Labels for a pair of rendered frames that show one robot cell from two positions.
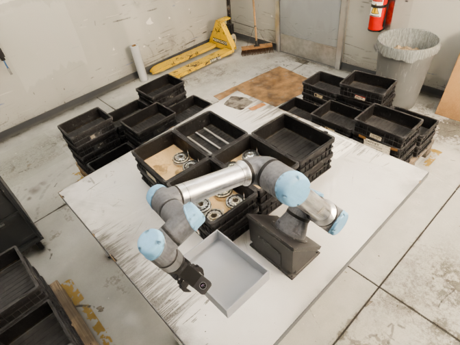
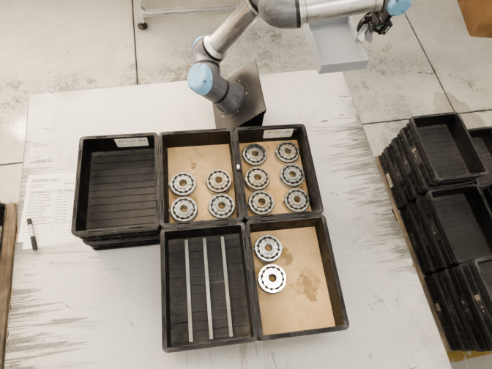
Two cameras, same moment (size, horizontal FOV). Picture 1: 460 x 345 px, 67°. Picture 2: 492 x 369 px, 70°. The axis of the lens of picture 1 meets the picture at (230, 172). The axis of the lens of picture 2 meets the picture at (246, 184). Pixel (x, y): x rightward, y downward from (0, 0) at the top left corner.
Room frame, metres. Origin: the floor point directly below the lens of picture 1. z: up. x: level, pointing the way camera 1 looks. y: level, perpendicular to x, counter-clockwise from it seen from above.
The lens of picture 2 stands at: (1.93, 0.22, 2.12)
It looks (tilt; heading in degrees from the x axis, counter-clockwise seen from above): 65 degrees down; 199
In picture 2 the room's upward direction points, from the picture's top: 10 degrees clockwise
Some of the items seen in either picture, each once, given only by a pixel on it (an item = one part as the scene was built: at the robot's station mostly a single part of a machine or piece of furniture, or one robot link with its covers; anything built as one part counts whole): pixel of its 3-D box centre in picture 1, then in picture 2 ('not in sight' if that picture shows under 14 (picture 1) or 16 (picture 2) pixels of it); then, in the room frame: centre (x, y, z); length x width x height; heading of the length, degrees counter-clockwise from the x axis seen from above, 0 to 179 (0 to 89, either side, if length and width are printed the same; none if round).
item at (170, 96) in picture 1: (165, 105); not in sight; (3.18, 0.56, 0.37); 0.40 x 0.30 x 0.45; 128
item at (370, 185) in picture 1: (239, 220); (217, 247); (1.53, -0.02, 0.35); 1.60 x 1.60 x 0.70; 38
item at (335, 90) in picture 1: (326, 97); not in sight; (2.97, -1.05, 0.31); 0.40 x 0.30 x 0.34; 38
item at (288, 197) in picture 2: not in sight; (296, 200); (1.33, 0.23, 0.86); 0.10 x 0.10 x 0.01
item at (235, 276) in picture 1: (222, 270); (334, 42); (0.70, 0.08, 1.07); 0.27 x 0.20 x 0.05; 38
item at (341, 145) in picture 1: (326, 141); (50, 207); (1.80, -0.66, 0.70); 0.33 x 0.23 x 0.01; 38
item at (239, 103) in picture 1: (237, 101); not in sight; (2.46, -0.14, 0.71); 0.22 x 0.19 x 0.01; 38
